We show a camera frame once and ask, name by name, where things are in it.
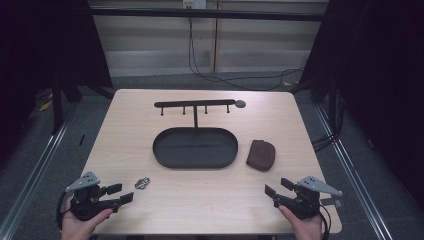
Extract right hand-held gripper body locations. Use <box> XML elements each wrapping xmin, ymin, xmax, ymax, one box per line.
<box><xmin>273</xmin><ymin>175</ymin><xmax>344</xmax><ymax>220</ymax></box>

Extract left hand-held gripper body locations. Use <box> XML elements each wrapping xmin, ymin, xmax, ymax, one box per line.
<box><xmin>64</xmin><ymin>170</ymin><xmax>122</xmax><ymax>222</ymax></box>

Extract silver keychain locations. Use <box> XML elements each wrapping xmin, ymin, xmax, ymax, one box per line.
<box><xmin>134</xmin><ymin>176</ymin><xmax>151</xmax><ymax>190</ymax></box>

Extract brown wallet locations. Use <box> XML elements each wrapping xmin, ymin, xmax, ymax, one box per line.
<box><xmin>245</xmin><ymin>139</ymin><xmax>277</xmax><ymax>173</ymax></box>

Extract black hook rack with tray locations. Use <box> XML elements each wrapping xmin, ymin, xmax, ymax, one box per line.
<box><xmin>152</xmin><ymin>98</ymin><xmax>248</xmax><ymax>170</ymax></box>

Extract person's right hand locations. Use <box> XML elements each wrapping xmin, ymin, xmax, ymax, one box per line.
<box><xmin>278</xmin><ymin>204</ymin><xmax>324</xmax><ymax>240</ymax></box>

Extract person's left hand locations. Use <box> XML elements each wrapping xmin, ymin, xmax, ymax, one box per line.
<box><xmin>60</xmin><ymin>196</ymin><xmax>114</xmax><ymax>240</ymax></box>

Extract grey tape piece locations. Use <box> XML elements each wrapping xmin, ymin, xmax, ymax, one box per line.
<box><xmin>320</xmin><ymin>197</ymin><xmax>344</xmax><ymax>208</ymax></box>

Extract yellow floor tape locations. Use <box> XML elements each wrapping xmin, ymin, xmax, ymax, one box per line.
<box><xmin>38</xmin><ymin>99</ymin><xmax>54</xmax><ymax>113</ymax></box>

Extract black curtain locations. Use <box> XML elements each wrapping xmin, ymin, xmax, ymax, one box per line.
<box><xmin>0</xmin><ymin>0</ymin><xmax>114</xmax><ymax>168</ymax></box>
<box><xmin>289</xmin><ymin>0</ymin><xmax>424</xmax><ymax>211</ymax></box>

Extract black horizontal beam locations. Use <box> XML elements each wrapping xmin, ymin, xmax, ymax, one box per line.
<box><xmin>89</xmin><ymin>7</ymin><xmax>330</xmax><ymax>22</ymax></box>

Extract left hand-held gripper cable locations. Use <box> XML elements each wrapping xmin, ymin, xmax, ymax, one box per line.
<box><xmin>55</xmin><ymin>190</ymin><xmax>72</xmax><ymax>232</ymax></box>

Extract hand-held gripper cable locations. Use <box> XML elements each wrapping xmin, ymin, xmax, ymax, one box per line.
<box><xmin>55</xmin><ymin>190</ymin><xmax>72</xmax><ymax>232</ymax></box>
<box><xmin>318</xmin><ymin>203</ymin><xmax>333</xmax><ymax>240</ymax></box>

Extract right hand-held gripper cable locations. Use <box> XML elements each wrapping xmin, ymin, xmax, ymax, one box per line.
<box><xmin>318</xmin><ymin>203</ymin><xmax>333</xmax><ymax>240</ymax></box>

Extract aluminium floor rail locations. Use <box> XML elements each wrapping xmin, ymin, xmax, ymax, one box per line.
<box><xmin>314</xmin><ymin>104</ymin><xmax>396</xmax><ymax>240</ymax></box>
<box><xmin>0</xmin><ymin>109</ymin><xmax>78</xmax><ymax>240</ymax></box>

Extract black floor cable bundle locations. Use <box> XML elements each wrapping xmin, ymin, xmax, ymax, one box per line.
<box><xmin>311</xmin><ymin>131</ymin><xmax>338</xmax><ymax>153</ymax></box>

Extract long black wall cable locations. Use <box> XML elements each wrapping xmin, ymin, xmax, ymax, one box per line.
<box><xmin>187</xmin><ymin>17</ymin><xmax>305</xmax><ymax>92</ymax></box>

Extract white wall outlet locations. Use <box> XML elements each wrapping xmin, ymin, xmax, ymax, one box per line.
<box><xmin>182</xmin><ymin>0</ymin><xmax>208</xmax><ymax>10</ymax></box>

